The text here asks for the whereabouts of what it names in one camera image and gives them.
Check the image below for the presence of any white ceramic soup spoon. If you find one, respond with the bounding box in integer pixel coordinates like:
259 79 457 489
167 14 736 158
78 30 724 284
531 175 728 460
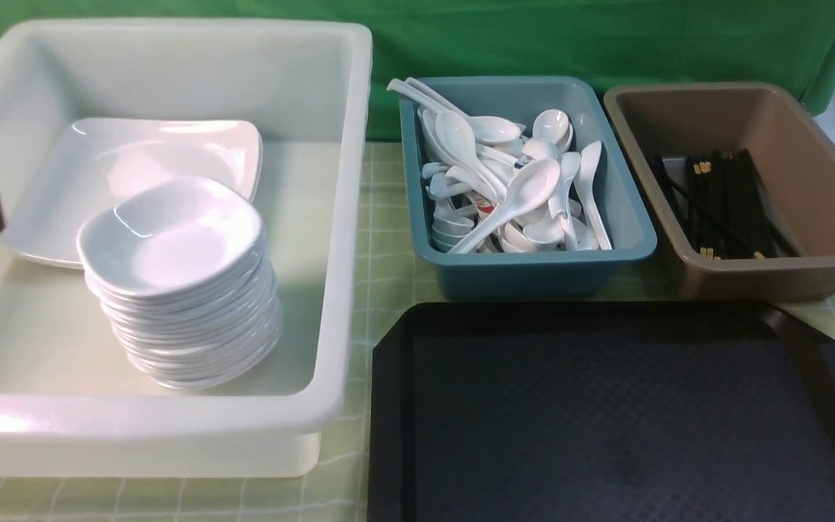
417 79 525 146

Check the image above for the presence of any large white plastic tub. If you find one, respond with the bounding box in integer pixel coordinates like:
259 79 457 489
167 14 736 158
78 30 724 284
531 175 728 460
0 19 372 478

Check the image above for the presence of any white spoon top round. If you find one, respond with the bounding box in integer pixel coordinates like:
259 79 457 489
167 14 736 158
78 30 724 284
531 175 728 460
531 109 574 153

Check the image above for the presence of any white spoon upper left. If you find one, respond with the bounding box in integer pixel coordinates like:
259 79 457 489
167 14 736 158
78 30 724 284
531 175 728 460
434 110 507 202

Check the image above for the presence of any white square plate in tub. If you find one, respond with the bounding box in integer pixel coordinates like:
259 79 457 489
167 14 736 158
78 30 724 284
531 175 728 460
7 245 83 270

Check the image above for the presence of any bundle of black chopsticks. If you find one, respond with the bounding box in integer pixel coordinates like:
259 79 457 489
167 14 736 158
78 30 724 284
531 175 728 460
645 149 799 260

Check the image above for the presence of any green backdrop cloth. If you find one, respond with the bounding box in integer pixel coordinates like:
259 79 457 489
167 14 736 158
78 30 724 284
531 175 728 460
0 1 835 115

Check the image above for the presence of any teal plastic bin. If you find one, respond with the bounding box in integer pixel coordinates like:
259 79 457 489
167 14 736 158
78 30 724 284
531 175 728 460
399 76 658 300

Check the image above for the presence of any green checkered tablecloth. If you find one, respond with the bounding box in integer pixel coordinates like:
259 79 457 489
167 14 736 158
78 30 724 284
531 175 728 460
0 143 835 521

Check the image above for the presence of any white spoon right side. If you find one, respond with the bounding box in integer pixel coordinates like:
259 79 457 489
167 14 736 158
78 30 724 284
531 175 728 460
573 140 612 250

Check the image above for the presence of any black chopstick gold tip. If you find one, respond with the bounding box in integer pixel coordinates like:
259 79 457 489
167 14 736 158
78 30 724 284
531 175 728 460
658 174 766 259

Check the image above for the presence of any white spoon front centre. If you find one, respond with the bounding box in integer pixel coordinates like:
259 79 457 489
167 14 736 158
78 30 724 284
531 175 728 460
448 158 561 254

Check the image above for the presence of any black serving tray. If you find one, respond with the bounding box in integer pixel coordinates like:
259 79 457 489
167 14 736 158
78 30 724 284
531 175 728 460
367 301 835 521

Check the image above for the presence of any stack of white small dishes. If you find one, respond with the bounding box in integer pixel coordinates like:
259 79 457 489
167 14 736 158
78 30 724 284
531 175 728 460
76 176 284 391

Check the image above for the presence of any white spoon long handle back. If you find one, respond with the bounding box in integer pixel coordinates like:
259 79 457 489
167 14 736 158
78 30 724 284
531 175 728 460
386 78 467 117

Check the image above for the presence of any brown plastic bin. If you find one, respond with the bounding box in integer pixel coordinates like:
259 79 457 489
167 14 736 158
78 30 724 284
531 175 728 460
604 82 835 302

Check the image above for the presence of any large white square plate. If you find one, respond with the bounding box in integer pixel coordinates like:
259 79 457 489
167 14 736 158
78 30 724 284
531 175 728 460
1 117 264 254

